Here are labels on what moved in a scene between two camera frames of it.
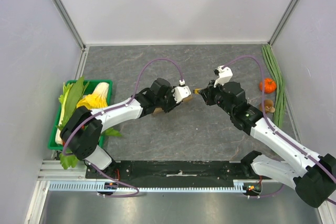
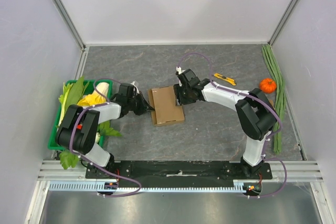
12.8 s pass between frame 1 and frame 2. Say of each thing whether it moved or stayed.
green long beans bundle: stayed
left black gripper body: moved
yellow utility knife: moved
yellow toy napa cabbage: stayed
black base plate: stayed
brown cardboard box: moved
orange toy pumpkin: stayed
